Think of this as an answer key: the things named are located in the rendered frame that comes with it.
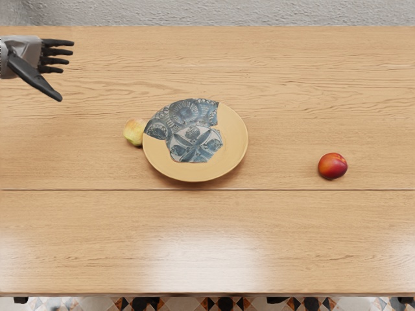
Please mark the yellow plate with blue pattern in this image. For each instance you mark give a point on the yellow plate with blue pattern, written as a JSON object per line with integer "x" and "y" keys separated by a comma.
{"x": 201, "y": 152}

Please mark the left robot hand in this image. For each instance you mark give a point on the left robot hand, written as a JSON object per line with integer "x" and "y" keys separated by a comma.
{"x": 24, "y": 52}

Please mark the red peach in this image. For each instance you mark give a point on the red peach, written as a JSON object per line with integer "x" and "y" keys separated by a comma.
{"x": 332, "y": 166}

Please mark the yellow-green apple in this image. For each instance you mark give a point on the yellow-green apple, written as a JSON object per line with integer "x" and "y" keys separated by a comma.
{"x": 133, "y": 131}

